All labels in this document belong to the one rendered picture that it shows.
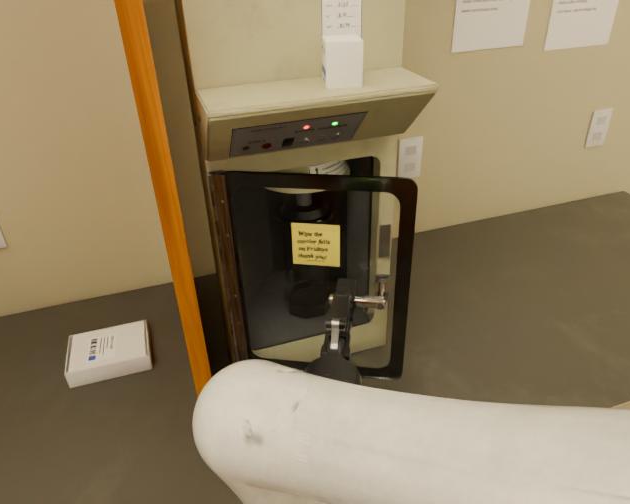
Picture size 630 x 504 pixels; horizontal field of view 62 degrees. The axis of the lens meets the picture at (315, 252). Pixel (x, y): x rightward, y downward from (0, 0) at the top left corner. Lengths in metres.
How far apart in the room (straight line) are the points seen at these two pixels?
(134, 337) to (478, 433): 0.92
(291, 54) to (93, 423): 0.73
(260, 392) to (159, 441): 0.59
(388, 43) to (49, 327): 0.95
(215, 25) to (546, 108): 1.11
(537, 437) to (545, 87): 1.38
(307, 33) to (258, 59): 0.08
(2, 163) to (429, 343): 0.98
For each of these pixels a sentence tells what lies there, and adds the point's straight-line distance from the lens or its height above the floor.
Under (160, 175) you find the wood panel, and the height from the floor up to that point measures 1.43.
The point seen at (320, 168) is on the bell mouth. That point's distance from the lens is 0.89.
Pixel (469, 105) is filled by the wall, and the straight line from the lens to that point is 1.50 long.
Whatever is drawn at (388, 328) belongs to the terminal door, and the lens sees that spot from 0.91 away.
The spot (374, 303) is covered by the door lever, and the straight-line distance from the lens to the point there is 0.81.
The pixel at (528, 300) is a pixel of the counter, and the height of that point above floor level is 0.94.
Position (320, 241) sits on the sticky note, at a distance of 0.82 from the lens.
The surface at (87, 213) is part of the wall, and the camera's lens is 1.32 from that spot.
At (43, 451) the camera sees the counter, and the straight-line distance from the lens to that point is 1.07.
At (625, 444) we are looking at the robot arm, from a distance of 0.31.
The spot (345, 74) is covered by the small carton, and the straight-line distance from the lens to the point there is 0.74.
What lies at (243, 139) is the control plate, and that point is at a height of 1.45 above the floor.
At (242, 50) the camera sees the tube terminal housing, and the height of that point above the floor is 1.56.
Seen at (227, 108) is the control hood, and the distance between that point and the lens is 0.68.
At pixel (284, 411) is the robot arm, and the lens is 0.41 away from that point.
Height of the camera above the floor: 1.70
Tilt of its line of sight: 32 degrees down
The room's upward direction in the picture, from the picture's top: 2 degrees counter-clockwise
